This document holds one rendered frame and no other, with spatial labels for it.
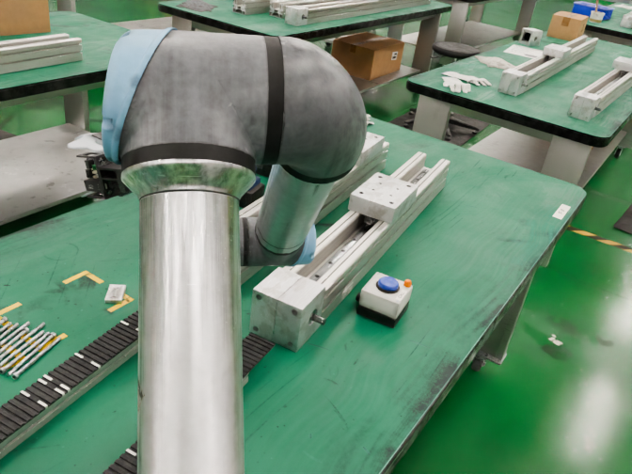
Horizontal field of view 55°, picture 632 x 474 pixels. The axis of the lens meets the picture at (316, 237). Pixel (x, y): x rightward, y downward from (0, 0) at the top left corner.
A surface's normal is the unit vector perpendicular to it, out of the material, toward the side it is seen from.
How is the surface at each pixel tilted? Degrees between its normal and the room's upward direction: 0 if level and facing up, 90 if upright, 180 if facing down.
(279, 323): 90
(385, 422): 0
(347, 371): 0
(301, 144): 112
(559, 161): 90
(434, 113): 90
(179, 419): 51
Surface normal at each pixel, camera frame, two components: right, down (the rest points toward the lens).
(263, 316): -0.46, 0.40
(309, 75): 0.43, -0.18
